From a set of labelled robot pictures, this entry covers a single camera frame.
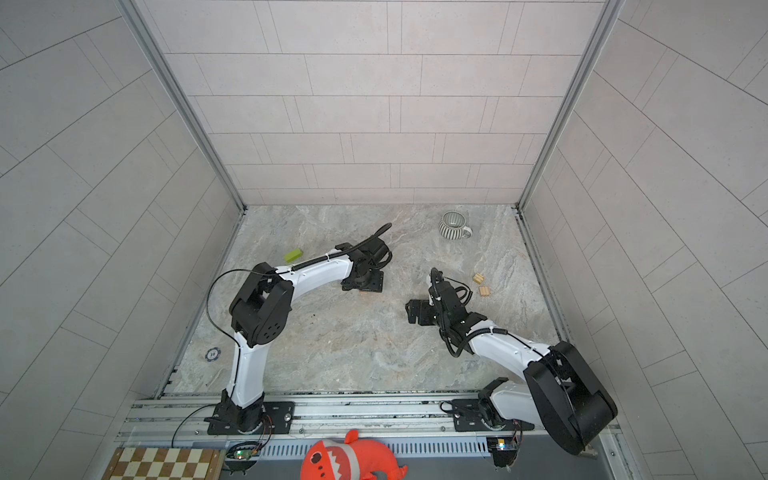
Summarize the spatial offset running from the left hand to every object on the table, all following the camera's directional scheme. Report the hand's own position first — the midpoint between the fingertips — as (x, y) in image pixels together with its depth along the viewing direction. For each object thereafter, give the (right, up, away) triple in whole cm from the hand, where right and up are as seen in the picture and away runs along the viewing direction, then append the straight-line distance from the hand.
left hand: (378, 282), depth 95 cm
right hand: (+12, -6, -7) cm, 15 cm away
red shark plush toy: (-8, -30, -35) cm, 46 cm away
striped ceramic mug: (+26, +18, +13) cm, 34 cm away
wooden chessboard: (-43, -33, -32) cm, 63 cm away
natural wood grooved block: (+33, -3, -2) cm, 34 cm away
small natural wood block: (+32, +1, +1) cm, 32 cm away
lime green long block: (-30, +8, +7) cm, 32 cm away
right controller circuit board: (+31, -34, -27) cm, 53 cm away
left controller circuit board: (-28, -33, -30) cm, 52 cm away
